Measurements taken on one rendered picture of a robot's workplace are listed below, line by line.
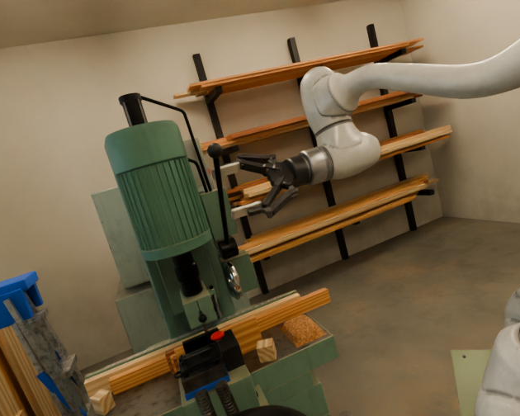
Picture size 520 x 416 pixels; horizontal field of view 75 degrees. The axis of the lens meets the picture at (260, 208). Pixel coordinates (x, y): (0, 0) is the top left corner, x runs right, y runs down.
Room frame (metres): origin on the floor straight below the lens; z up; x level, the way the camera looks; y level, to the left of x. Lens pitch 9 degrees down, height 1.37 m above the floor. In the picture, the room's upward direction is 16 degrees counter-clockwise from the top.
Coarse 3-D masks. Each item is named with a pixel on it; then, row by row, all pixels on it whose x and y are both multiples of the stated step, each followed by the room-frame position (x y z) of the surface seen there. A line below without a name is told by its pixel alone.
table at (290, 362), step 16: (272, 336) 0.84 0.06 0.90; (256, 352) 0.78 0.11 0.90; (288, 352) 0.75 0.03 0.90; (304, 352) 0.74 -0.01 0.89; (320, 352) 0.75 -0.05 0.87; (336, 352) 0.77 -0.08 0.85; (256, 368) 0.72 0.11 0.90; (272, 368) 0.72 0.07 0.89; (288, 368) 0.73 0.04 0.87; (304, 368) 0.74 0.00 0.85; (144, 384) 0.79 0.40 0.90; (160, 384) 0.77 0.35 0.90; (176, 384) 0.75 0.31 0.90; (256, 384) 0.71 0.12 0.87; (272, 384) 0.72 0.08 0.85; (128, 400) 0.74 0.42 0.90; (144, 400) 0.72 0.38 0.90; (160, 400) 0.70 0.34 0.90; (176, 400) 0.69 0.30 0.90
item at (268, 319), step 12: (324, 288) 0.95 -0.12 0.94; (300, 300) 0.91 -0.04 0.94; (312, 300) 0.92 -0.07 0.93; (324, 300) 0.93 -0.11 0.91; (276, 312) 0.89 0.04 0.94; (288, 312) 0.90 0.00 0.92; (300, 312) 0.91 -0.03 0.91; (264, 324) 0.88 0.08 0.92; (276, 324) 0.89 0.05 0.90; (156, 360) 0.81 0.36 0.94; (132, 372) 0.79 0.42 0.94; (144, 372) 0.80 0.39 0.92; (156, 372) 0.80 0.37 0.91; (120, 384) 0.78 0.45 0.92; (132, 384) 0.79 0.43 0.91
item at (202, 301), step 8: (184, 296) 0.85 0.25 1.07; (192, 296) 0.83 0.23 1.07; (200, 296) 0.82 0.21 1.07; (208, 296) 0.81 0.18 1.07; (184, 304) 0.80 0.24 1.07; (192, 304) 0.80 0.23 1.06; (200, 304) 0.80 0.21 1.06; (208, 304) 0.81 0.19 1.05; (192, 312) 0.80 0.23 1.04; (208, 312) 0.81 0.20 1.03; (192, 320) 0.80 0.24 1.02; (208, 320) 0.81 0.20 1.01; (192, 328) 0.80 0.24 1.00
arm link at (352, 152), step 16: (336, 128) 0.84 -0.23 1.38; (352, 128) 0.85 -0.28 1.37; (320, 144) 0.87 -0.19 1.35; (336, 144) 0.83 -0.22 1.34; (352, 144) 0.83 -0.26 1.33; (368, 144) 0.84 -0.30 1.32; (336, 160) 0.82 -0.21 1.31; (352, 160) 0.82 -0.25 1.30; (368, 160) 0.84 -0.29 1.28; (336, 176) 0.84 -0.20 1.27
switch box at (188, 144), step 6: (186, 144) 1.14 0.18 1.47; (192, 144) 1.15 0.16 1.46; (198, 144) 1.15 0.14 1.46; (186, 150) 1.14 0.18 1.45; (192, 150) 1.15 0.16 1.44; (192, 156) 1.15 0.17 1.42; (198, 162) 1.15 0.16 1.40; (204, 162) 1.16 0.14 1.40; (192, 168) 1.14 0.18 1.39; (198, 174) 1.15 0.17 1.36; (198, 180) 1.15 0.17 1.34; (210, 180) 1.16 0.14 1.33; (198, 186) 1.14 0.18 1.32
